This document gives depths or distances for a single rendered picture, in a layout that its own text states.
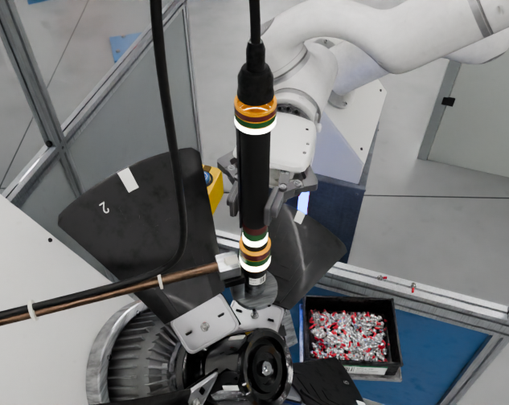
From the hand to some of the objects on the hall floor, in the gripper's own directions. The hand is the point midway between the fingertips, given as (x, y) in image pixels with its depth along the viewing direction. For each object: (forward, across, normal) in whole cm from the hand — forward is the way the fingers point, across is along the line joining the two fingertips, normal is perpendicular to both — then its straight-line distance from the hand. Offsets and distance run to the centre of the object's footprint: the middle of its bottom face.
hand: (253, 202), depth 64 cm
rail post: (-37, +53, +147) cm, 161 cm away
